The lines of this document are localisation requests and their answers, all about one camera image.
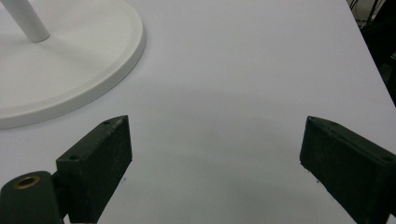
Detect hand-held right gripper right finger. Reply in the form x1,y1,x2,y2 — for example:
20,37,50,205
299,116,396,224

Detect white round stand base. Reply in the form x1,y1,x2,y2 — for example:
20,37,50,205
0,0,147,131

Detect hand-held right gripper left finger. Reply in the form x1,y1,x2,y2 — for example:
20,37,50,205
55,115,134,224

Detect dark metal stand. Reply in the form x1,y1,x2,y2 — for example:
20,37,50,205
346,0,396,106

